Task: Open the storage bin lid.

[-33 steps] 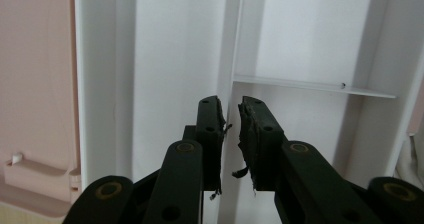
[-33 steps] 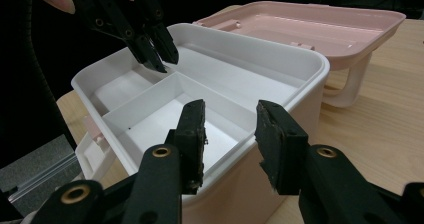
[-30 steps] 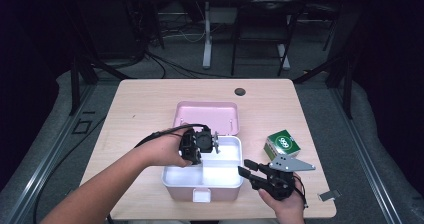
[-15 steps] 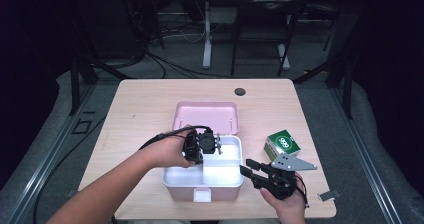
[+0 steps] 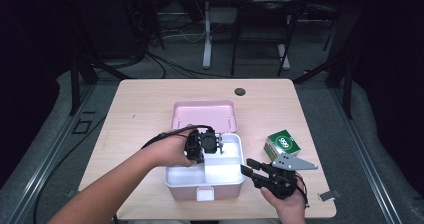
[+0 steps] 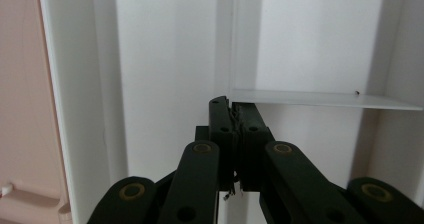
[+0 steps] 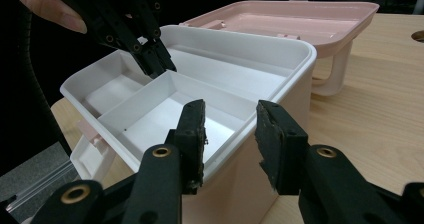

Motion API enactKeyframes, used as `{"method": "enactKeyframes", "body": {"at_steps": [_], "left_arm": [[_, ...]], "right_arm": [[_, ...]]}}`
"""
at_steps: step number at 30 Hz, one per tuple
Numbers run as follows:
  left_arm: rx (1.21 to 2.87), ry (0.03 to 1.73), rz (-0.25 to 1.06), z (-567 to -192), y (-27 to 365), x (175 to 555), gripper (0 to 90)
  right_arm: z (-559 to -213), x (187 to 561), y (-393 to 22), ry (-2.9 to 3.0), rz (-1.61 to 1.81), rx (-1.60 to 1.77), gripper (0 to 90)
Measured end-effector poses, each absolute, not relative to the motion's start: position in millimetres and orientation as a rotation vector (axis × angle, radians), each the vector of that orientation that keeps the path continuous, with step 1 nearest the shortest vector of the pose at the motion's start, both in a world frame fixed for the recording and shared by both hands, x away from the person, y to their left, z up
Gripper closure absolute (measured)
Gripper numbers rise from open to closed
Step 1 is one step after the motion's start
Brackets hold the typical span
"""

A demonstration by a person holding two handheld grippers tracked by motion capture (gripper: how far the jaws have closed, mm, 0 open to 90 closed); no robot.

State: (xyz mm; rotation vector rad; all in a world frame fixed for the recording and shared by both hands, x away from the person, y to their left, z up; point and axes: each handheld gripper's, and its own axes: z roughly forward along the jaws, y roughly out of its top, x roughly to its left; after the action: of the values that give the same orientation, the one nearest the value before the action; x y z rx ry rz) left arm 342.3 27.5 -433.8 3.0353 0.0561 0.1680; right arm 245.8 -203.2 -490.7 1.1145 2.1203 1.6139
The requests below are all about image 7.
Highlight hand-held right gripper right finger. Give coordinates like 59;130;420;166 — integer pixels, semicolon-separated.
254;99;406;224

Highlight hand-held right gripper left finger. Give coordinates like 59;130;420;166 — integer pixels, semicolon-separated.
121;98;208;224

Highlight white divided tray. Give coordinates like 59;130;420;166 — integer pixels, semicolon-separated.
59;24;318;183

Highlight pink lidded storage box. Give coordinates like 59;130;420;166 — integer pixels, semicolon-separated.
59;0;381;224

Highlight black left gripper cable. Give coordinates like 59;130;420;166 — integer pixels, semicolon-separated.
16;3;73;155

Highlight aluminium floor rail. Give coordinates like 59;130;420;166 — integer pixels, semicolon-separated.
5;159;74;212

